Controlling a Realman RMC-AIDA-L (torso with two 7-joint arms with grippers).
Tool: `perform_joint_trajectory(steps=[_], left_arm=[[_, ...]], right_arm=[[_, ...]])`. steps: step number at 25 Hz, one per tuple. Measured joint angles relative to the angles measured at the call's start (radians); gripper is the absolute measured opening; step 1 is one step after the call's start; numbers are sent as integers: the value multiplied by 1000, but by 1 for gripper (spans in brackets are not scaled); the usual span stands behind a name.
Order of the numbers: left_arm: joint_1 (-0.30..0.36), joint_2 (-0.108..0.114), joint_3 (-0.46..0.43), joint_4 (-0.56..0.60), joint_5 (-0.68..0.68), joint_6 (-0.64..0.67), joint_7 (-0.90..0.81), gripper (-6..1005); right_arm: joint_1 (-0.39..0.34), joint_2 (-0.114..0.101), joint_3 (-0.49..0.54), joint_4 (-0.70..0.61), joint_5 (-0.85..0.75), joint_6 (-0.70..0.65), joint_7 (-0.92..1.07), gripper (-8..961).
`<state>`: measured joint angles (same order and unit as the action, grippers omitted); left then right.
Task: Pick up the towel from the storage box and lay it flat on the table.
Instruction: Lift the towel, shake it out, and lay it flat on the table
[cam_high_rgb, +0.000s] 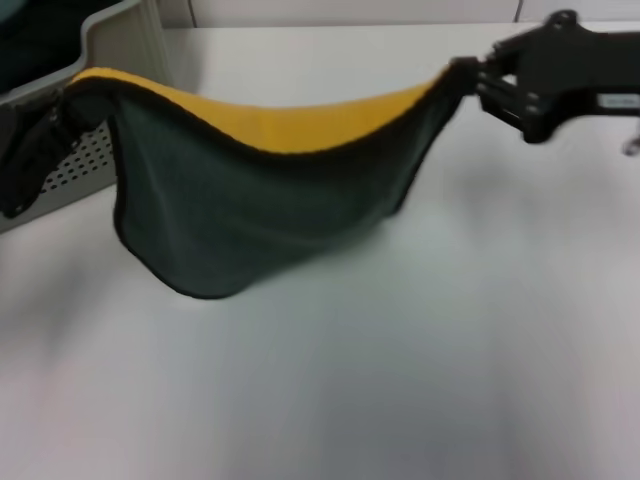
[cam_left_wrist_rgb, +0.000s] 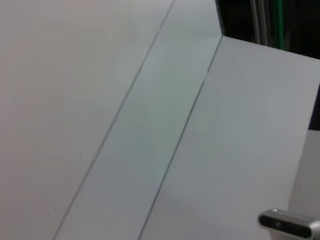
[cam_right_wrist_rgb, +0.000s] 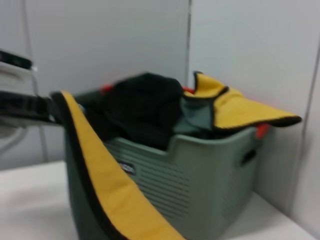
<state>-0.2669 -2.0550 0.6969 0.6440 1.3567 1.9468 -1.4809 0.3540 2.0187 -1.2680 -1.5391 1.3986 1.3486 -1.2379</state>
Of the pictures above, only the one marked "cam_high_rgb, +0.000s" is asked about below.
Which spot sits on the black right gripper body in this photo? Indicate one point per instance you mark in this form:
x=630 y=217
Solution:
x=580 y=65

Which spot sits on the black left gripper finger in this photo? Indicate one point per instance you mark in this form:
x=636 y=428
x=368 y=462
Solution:
x=40 y=112
x=75 y=122

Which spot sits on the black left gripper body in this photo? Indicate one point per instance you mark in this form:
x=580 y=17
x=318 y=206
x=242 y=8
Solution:
x=22 y=165

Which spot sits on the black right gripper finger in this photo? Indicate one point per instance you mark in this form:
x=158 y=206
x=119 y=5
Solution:
x=500 y=52
x=505 y=100

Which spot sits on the yellow and dark green towel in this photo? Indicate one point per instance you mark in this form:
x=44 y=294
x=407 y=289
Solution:
x=250 y=200

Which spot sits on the grey perforated storage box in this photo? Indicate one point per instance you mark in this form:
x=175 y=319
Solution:
x=125 y=55

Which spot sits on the dark towels pile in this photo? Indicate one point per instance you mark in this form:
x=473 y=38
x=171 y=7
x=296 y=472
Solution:
x=35 y=45

